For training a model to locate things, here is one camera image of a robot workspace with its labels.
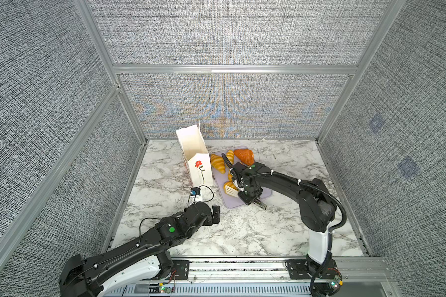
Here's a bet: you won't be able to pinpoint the golden croissant middle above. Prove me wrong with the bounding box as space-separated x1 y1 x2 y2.
228 170 234 182

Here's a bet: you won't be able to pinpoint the small golden bread roll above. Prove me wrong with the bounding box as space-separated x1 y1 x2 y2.
225 150 234 165

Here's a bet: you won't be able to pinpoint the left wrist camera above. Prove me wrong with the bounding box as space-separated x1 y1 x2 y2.
189 187 204 204

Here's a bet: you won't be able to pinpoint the striped croissant near left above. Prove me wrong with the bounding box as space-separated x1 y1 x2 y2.
224 181 240 193

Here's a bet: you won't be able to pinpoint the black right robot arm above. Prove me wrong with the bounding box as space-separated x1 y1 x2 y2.
230 162 348 268

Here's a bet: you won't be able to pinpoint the striped croissant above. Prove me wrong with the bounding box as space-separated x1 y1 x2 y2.
210 154 226 174
224 181 240 193

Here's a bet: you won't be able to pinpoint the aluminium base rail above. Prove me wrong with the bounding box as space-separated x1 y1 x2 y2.
104 256 401 297

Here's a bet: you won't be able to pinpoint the orange triangular pastry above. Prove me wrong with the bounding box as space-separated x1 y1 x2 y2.
234 148 255 166

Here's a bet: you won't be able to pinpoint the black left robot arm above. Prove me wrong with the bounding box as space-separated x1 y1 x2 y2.
58 202 221 297

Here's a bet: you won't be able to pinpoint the striped croissant far left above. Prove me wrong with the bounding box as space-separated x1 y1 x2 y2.
210 154 226 174

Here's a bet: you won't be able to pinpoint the white steel food tongs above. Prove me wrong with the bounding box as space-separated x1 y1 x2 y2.
224 184 267 210

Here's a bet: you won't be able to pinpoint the lilac plastic tray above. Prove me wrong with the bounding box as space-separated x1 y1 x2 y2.
211 146 273 209

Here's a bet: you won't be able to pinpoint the black corrugated cable conduit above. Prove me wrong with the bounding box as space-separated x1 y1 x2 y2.
221 151 348 297

